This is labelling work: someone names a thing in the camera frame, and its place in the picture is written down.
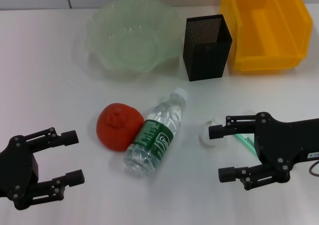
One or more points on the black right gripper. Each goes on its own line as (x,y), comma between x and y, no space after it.
(281,142)

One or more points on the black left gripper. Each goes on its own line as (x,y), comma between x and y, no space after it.
(17,170)

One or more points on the green utility knife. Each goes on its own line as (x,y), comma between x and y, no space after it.
(248,142)

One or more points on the white paper ball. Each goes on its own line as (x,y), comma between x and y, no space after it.
(204,137)

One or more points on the red-orange fruit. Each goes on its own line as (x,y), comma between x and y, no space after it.
(117,127)

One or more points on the clear water bottle green label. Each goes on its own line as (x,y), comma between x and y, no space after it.
(152,140)

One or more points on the black mesh pen holder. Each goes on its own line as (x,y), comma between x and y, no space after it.
(205,58)

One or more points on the green glass fruit plate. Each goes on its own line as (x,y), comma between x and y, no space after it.
(129,43)

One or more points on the yellow plastic storage bin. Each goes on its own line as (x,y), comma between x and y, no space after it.
(271,30)

